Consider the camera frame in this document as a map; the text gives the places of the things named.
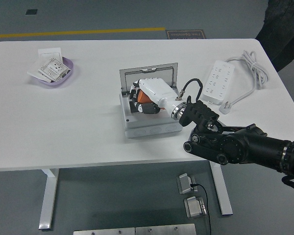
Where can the white power strip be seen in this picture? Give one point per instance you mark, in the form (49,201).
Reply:
(218,78)

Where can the plain white packet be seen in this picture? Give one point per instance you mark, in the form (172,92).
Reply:
(34,69)

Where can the white printed socket package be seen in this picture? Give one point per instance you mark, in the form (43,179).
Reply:
(52,68)

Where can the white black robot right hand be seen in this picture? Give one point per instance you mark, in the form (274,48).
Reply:
(154,90)

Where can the white switch plate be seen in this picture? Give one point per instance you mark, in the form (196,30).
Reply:
(49,52)

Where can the person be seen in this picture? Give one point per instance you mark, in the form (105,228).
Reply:
(284,29)

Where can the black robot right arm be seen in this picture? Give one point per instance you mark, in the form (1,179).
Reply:
(247,147)

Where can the grey enclosure box with lid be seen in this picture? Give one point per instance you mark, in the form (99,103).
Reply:
(149,131)

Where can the grey metal plate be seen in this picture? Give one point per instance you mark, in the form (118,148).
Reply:
(164,230)
(103,231)

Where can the white table leg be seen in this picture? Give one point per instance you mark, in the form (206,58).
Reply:
(223,191)
(49,195)

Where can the black square floor cover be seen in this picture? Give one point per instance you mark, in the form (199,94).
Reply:
(31,12)

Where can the dark floor sign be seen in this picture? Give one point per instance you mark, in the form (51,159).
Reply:
(186,34)

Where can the grey metal foot pedal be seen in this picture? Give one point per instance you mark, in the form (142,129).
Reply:
(185,183)
(194,208)

